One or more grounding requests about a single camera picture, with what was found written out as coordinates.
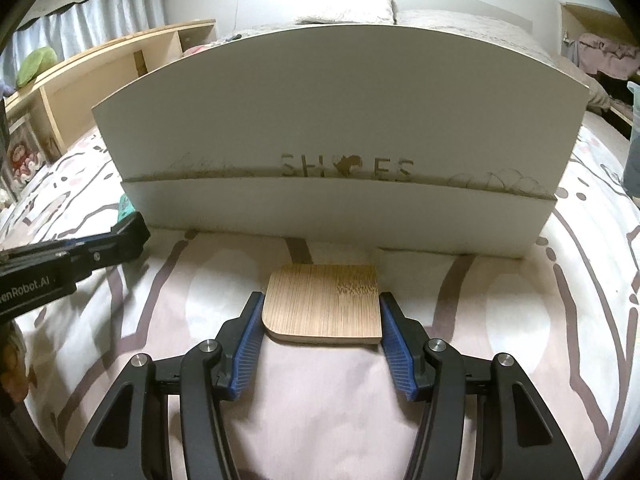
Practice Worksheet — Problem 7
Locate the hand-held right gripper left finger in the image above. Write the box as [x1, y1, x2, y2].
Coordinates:
[62, 291, 267, 480]

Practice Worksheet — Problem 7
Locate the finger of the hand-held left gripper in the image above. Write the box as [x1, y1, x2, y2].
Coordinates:
[0, 211, 152, 282]

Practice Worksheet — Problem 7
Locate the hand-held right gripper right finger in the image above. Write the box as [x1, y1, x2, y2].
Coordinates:
[378, 291, 585, 480]

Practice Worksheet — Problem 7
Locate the square wooden board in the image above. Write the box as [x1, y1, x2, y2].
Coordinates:
[261, 263, 384, 347]

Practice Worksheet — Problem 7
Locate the white shoe box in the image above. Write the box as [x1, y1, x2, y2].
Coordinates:
[91, 23, 589, 260]

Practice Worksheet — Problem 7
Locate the clear plastic container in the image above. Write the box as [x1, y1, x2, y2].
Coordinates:
[621, 79, 640, 187]

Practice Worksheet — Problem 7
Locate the bear printed blanket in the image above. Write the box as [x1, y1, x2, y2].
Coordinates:
[0, 107, 640, 480]

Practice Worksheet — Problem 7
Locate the framed cartoon picture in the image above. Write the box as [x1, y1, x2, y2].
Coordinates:
[0, 114, 49, 197]

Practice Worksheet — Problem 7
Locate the long wooden shelf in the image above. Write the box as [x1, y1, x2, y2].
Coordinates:
[0, 19, 217, 162]

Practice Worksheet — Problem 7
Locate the green plush toy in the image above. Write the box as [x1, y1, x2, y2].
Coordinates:
[15, 47, 59, 89]

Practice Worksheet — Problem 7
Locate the grey pleated curtain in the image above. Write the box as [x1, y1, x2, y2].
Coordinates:
[10, 0, 169, 70]

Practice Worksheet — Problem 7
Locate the small fluffy beige pillow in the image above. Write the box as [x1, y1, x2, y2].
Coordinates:
[294, 0, 397, 26]

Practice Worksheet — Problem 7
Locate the large quilted beige pillow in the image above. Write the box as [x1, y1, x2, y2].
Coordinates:
[391, 0, 562, 61]

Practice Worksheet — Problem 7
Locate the pile of pink clothes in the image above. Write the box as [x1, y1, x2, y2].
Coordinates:
[567, 31, 640, 82]

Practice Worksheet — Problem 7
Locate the wooden wall niche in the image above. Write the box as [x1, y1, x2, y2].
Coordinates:
[559, 2, 640, 133]

